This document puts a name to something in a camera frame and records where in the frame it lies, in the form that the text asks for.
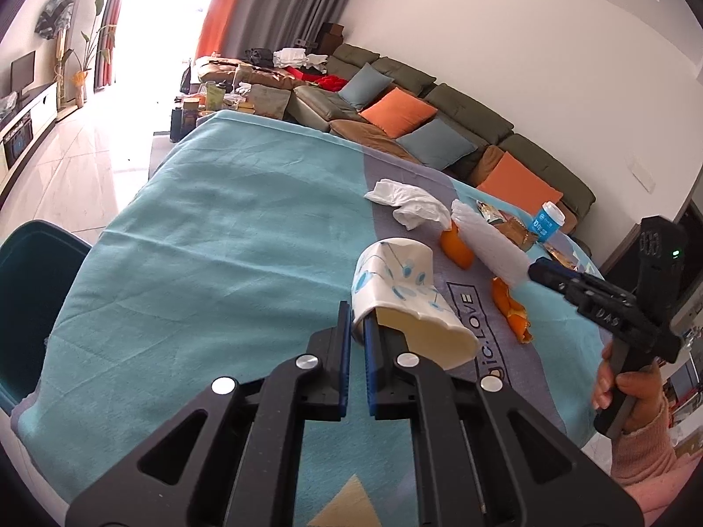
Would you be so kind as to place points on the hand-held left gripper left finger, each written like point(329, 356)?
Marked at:
point(345, 362)

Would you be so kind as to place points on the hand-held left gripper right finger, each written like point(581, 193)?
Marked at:
point(371, 368)

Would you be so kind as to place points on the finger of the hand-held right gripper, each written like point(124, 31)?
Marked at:
point(579, 297)
point(554, 273)

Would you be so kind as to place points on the white foam fruit net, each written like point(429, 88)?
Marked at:
point(489, 244)

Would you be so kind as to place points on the white blue-print paper cup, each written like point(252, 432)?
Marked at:
point(406, 285)

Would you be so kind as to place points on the white tissue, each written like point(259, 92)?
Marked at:
point(412, 200)

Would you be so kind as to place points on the teal trash bin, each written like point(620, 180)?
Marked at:
point(33, 296)

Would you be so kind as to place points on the person's right hand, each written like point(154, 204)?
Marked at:
point(645, 395)

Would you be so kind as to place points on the blue white drink cup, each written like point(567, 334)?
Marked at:
point(549, 225)

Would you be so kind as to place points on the orange peel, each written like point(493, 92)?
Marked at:
point(508, 307)
point(458, 247)

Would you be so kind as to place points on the orange cushion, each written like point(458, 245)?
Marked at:
point(398, 112)
point(516, 184)

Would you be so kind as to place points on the green sofa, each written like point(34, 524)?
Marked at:
point(494, 121)

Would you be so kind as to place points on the blue-grey cushion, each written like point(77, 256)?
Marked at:
point(362, 85)
point(436, 142)

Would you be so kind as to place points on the teal printed blanket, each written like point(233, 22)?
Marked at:
point(219, 230)

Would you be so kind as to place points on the red cloth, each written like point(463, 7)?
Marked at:
point(329, 83)

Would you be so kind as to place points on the black coffee table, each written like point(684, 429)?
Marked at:
point(178, 121)

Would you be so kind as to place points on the group of food jars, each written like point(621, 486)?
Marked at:
point(189, 112)

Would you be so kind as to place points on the pile of white clothes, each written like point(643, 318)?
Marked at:
point(291, 57)

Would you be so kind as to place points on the black bag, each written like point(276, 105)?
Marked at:
point(259, 56)

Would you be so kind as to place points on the brown cardboard boxes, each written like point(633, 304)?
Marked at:
point(331, 38)

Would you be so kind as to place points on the orange and grey curtain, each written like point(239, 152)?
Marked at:
point(285, 5)

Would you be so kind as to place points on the tall plant in yellow pot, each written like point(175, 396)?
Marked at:
point(81, 82)

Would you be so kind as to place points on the white TV cabinet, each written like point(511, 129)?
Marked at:
point(44, 104)

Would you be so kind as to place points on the grey and red curtain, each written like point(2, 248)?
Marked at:
point(112, 11)

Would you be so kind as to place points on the clear plastic bag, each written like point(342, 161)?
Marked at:
point(8, 103)

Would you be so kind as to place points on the black monitor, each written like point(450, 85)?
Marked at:
point(23, 71)

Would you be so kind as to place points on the standing fan with cover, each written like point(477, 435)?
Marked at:
point(52, 11)

